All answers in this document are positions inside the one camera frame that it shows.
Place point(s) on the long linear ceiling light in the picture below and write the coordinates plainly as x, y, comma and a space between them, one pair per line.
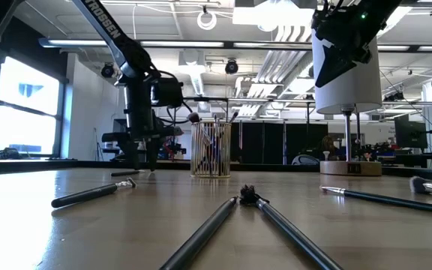
182, 44

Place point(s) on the person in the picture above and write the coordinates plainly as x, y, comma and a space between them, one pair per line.
327, 144

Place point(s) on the slim black makeup brush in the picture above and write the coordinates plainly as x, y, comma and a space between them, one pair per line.
124, 173

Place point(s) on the thin brush light tip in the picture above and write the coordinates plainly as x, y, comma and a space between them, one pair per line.
84, 195

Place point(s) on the dark bag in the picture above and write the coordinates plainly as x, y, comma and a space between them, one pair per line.
8, 153

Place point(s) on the large office window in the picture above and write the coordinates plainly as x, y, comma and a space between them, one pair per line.
24, 127

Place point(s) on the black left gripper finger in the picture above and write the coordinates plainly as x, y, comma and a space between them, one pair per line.
153, 153
133, 153

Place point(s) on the small white mushroom-shaped object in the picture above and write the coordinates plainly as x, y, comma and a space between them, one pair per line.
326, 153

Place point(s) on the black brush pointed silver ferrule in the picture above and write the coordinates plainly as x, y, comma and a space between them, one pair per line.
388, 200

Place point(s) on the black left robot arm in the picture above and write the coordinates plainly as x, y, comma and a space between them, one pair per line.
107, 28

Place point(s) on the dark computer monitor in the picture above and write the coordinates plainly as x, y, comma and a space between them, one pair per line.
411, 133

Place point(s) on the black partition wall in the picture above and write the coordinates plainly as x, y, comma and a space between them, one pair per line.
268, 144

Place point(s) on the black brush dark angled head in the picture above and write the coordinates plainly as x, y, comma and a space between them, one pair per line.
234, 116

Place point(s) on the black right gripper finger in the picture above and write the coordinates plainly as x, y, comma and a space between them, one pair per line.
332, 65

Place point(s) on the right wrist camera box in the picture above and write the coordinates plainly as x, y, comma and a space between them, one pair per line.
328, 24

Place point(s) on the black table frame rim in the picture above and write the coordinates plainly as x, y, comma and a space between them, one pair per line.
69, 165

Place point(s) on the white curved chair back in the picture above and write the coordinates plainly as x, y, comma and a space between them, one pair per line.
302, 161

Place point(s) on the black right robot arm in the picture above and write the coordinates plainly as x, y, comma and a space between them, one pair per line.
388, 11

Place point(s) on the bright ceiling light panel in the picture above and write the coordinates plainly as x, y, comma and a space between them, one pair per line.
272, 17

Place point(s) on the short linear ceiling light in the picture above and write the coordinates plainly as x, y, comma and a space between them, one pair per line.
392, 48

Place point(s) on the black ceiling spotlight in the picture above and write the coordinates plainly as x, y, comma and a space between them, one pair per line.
231, 66
107, 70

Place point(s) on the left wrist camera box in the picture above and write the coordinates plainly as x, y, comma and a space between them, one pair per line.
167, 93

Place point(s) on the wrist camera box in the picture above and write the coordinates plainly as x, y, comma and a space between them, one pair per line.
328, 24
167, 93

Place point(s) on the white shade wooden base lamp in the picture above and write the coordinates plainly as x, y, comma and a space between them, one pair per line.
351, 90

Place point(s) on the white air duct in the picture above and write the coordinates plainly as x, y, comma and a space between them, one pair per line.
197, 82

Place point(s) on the black brush fuzzy black head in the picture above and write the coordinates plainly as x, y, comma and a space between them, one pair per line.
294, 236

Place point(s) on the brush silver ferrule round head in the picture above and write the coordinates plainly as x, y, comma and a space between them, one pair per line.
194, 117

